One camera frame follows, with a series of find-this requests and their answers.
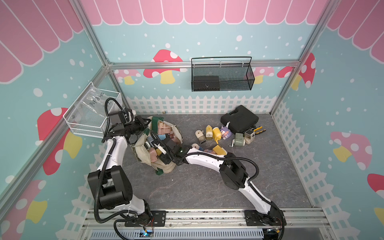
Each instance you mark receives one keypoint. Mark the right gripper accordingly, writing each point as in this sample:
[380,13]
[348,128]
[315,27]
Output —
[163,159]

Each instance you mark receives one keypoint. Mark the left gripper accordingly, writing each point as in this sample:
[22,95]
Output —
[142,125]

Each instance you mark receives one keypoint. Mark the blue pencil sharpener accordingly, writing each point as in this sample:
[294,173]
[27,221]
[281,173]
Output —
[197,147]

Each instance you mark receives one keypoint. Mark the pink boxy pencil sharpener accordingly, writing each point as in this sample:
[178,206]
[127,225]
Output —
[153,155]

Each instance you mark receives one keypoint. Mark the beige canvas tote bag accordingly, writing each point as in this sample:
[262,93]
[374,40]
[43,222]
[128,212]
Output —
[146,141]

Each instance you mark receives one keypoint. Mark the pink round character sharpener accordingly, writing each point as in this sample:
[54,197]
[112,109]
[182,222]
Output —
[210,152]

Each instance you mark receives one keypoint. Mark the cream pencil sharpener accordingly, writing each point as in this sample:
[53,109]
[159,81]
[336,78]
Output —
[249,136]
[201,137]

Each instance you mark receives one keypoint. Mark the purple pencil sharpener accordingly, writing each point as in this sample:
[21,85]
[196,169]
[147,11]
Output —
[225,131]

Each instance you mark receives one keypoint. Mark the green pencil sharpener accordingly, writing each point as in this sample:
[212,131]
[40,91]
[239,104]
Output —
[238,141]

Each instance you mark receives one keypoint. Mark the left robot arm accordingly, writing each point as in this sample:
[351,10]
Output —
[109,184]

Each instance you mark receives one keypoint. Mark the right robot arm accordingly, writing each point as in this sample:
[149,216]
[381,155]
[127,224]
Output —
[237,173]

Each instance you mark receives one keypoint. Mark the clear plastic bag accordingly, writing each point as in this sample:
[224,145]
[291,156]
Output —
[90,110]

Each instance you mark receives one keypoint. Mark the black plastic tool case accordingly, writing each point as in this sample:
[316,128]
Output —
[239,120]

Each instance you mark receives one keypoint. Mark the black box in basket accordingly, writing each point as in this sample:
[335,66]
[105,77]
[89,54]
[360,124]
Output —
[205,83]

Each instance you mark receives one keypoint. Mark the white wire basket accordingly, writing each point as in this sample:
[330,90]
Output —
[76,129]

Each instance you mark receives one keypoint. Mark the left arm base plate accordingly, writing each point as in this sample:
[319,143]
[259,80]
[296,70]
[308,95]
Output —
[155,219]

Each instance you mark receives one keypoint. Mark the yellow handled pliers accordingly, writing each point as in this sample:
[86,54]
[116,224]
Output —
[258,130]

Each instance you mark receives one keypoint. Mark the black wire mesh basket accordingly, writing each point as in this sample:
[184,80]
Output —
[235,73]

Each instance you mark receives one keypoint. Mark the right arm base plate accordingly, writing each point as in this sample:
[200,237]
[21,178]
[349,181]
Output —
[273,218]

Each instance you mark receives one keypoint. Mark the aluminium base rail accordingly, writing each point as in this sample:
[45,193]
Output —
[215,224]

